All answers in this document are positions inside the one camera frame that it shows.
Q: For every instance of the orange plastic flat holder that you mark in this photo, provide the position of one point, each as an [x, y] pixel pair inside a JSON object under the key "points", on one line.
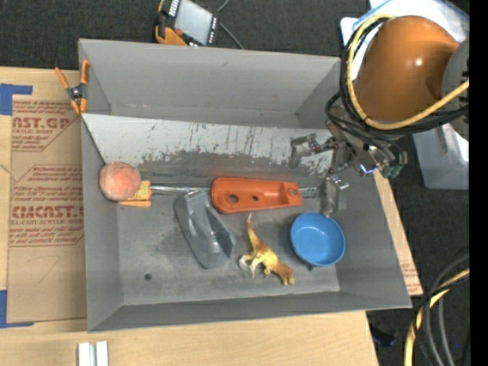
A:
{"points": [[263, 194]]}

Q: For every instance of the small yellow and orange toy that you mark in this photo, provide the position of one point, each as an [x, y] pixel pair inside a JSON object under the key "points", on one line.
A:
{"points": [[142, 193]]}

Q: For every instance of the yellow toy dinosaur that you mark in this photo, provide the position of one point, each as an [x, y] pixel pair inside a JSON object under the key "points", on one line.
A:
{"points": [[263, 254]]}

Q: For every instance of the brown cardboard board red print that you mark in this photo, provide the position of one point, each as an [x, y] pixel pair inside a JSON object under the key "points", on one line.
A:
{"points": [[42, 189]]}

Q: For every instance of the grey metal bin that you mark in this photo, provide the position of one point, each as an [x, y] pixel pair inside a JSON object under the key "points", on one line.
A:
{"points": [[160, 265]]}

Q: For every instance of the pink-orange peach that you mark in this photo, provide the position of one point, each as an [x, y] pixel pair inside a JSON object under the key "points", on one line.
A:
{"points": [[119, 181]]}

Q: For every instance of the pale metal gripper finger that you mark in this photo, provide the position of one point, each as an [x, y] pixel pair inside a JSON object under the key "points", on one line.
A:
{"points": [[305, 147], [333, 196]]}

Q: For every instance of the silver metal rod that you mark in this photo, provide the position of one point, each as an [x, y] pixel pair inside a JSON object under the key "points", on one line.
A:
{"points": [[171, 190]]}

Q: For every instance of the blue bowl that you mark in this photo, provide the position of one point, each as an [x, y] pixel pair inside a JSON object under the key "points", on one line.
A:
{"points": [[317, 240]]}

